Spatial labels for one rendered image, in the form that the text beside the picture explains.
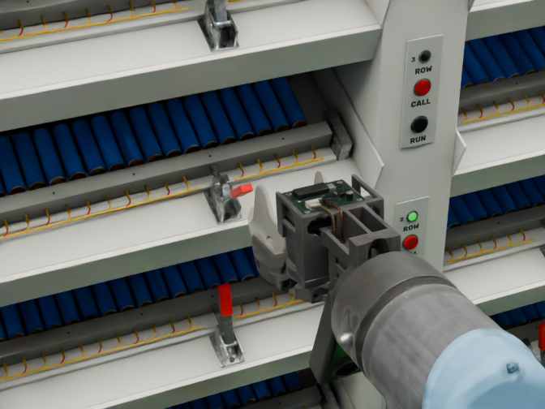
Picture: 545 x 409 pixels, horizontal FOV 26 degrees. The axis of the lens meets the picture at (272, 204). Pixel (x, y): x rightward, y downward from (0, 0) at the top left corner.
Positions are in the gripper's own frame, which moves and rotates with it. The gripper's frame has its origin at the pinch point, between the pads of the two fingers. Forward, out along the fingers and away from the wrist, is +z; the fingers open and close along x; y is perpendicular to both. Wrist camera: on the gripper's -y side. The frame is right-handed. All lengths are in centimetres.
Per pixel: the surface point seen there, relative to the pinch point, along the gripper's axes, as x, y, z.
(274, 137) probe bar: -7.4, -0.7, 18.4
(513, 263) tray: -37.7, -23.8, 18.4
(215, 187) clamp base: 0.7, -3.1, 14.8
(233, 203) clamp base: -0.8, -4.8, 14.0
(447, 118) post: -24.1, 0.4, 11.7
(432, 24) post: -21.4, 11.4, 10.2
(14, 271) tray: 21.9, -6.4, 13.4
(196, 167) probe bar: 1.7, -1.6, 17.3
